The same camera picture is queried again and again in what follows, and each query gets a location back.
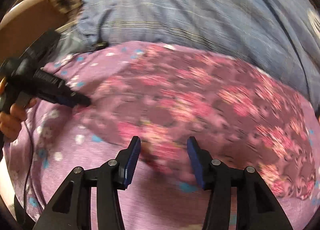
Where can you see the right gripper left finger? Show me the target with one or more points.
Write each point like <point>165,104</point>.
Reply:
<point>70,206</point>

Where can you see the grey-blue plaid blanket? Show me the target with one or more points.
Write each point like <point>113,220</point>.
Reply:
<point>73,40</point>

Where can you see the small black clip object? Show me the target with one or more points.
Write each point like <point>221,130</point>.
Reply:
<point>99,46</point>

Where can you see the brown wooden headboard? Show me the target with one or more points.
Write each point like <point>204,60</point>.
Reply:
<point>22,25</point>

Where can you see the mauve pink floral garment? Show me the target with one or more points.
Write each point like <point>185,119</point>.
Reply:
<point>235,111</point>

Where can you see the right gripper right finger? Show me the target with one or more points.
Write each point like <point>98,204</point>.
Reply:
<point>257,207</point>

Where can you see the person's left hand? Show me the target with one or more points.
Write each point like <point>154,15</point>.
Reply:
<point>11,124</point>

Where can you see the blue plaid pillow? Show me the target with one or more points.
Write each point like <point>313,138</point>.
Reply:
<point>280,37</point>

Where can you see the purple flowered bed sheet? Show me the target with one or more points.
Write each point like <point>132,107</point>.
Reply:
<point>54,141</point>

